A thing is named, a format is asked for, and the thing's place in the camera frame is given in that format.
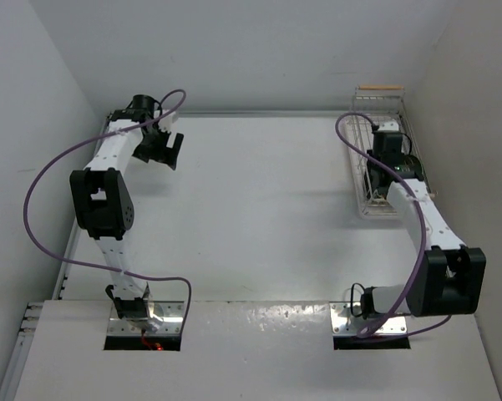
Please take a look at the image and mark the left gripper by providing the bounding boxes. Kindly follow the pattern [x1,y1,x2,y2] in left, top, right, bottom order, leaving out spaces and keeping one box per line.
[132,124,182,169]

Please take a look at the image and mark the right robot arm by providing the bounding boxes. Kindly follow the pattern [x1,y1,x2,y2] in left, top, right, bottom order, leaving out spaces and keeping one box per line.
[367,125,486,317]

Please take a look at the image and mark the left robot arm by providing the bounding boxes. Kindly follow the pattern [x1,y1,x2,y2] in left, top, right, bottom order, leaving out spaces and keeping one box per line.
[69,94,184,333]

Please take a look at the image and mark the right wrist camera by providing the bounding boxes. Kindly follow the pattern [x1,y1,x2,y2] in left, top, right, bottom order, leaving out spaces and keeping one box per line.
[378,120,400,132]

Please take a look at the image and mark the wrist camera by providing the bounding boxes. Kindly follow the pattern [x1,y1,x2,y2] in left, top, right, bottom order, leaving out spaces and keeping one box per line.
[159,111,180,131]
[378,120,400,132]

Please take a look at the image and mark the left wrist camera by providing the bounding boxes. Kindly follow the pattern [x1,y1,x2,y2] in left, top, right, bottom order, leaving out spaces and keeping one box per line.
[159,111,180,131]

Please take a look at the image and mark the white wire dish rack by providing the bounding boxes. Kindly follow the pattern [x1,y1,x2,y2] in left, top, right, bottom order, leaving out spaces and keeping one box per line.
[340,84,426,220]

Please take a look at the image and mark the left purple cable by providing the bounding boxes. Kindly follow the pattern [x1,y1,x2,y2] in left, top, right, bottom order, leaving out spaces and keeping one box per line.
[23,89,192,335]

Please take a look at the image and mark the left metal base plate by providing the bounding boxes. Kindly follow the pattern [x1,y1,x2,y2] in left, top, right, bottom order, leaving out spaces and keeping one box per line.
[106,301,185,337]

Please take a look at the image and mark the metal base plate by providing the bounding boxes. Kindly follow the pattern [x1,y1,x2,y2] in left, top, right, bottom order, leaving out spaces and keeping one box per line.
[106,301,185,337]
[329,301,408,338]

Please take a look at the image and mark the aluminium table frame rail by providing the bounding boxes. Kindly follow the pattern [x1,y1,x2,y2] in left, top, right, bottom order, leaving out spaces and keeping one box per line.
[0,110,460,401]

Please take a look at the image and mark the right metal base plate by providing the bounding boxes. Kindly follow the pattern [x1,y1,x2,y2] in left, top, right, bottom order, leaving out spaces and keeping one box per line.
[329,301,408,338]

